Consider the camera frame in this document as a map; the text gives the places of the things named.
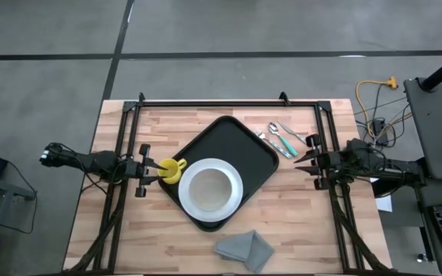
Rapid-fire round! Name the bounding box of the white round plate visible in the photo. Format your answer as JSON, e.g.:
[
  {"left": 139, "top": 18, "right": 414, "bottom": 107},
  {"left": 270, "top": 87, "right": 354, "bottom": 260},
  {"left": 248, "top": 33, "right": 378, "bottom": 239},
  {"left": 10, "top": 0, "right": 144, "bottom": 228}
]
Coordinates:
[{"left": 177, "top": 157, "right": 244, "bottom": 223}]

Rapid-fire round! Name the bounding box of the black metal rig frame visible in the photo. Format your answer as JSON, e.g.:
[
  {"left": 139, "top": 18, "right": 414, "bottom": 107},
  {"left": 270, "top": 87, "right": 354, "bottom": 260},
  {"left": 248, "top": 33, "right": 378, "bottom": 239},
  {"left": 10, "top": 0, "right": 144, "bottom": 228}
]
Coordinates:
[{"left": 64, "top": 91, "right": 393, "bottom": 275}]

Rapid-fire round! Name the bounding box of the black plastic serving tray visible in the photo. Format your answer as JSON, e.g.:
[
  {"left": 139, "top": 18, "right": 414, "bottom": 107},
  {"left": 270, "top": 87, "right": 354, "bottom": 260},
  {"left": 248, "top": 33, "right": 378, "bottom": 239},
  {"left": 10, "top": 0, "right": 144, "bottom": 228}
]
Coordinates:
[{"left": 157, "top": 115, "right": 280, "bottom": 232}]

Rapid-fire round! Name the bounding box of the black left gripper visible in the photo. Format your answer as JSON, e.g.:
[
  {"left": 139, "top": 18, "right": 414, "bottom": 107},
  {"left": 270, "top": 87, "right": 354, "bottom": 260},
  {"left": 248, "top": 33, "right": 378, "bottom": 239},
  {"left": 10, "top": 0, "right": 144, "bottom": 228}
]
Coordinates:
[{"left": 124, "top": 143, "right": 168, "bottom": 199}]

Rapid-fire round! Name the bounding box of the white paper sheet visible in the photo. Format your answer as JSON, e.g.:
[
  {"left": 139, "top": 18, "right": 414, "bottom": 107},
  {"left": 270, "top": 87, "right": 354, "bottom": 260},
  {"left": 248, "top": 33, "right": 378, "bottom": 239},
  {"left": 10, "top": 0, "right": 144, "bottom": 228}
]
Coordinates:
[{"left": 374, "top": 178, "right": 394, "bottom": 213}]

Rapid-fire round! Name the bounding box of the yellow extension cable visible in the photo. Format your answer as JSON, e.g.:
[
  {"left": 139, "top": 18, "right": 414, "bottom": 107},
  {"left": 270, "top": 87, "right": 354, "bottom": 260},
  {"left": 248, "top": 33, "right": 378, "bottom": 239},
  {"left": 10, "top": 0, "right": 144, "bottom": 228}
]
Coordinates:
[{"left": 355, "top": 77, "right": 399, "bottom": 130}]

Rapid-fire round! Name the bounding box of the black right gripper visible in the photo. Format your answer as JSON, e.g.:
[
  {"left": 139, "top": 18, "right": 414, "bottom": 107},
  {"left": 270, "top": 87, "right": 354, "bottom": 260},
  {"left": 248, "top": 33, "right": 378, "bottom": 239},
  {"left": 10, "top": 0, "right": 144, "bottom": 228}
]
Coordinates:
[{"left": 292, "top": 133, "right": 341, "bottom": 192}]

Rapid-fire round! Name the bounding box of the yellow mug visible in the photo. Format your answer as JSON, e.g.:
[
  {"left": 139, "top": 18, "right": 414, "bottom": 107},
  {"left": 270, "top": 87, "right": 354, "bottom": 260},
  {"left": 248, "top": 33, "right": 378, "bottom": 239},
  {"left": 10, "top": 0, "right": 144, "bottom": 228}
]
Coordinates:
[{"left": 157, "top": 157, "right": 188, "bottom": 186}]

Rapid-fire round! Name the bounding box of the spoon with teal handle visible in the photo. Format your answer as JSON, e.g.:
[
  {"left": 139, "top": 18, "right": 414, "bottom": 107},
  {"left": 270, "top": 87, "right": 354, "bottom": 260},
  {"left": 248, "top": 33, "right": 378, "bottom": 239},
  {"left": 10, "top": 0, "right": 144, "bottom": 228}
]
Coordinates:
[{"left": 268, "top": 122, "right": 300, "bottom": 158}]

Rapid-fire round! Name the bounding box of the black power adapter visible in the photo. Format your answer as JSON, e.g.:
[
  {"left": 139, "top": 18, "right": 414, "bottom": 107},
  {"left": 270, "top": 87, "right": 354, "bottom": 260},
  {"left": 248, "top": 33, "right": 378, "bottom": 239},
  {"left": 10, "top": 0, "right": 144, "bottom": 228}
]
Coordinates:
[{"left": 371, "top": 117, "right": 390, "bottom": 146}]

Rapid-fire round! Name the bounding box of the knife with striped handle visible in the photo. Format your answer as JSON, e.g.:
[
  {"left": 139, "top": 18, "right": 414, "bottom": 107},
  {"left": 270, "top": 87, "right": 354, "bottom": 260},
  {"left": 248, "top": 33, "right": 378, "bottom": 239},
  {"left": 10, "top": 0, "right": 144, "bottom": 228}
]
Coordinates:
[{"left": 277, "top": 121, "right": 308, "bottom": 145}]

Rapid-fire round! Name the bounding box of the beige bowl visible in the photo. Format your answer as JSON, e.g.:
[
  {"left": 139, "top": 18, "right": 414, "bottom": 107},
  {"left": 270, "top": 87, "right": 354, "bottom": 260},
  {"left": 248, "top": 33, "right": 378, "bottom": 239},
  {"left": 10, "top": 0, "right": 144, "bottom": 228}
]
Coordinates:
[{"left": 187, "top": 167, "right": 233, "bottom": 213}]

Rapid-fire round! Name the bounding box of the fork with striped handle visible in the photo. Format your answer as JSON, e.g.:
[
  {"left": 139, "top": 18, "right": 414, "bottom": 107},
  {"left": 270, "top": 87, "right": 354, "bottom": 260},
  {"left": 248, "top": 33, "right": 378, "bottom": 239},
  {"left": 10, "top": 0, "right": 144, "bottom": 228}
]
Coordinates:
[{"left": 254, "top": 128, "right": 293, "bottom": 159}]

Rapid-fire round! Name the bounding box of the grey cloth napkin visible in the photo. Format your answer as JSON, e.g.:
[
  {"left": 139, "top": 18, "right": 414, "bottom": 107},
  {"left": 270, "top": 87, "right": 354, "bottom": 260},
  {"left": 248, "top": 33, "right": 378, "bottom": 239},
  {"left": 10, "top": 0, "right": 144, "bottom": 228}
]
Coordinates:
[{"left": 213, "top": 229, "right": 275, "bottom": 274}]

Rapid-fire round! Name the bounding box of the black cable tangle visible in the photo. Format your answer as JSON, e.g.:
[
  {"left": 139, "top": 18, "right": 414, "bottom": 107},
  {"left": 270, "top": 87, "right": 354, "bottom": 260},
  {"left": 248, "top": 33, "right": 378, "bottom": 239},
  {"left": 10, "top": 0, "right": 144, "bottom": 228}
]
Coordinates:
[{"left": 353, "top": 78, "right": 416, "bottom": 155}]

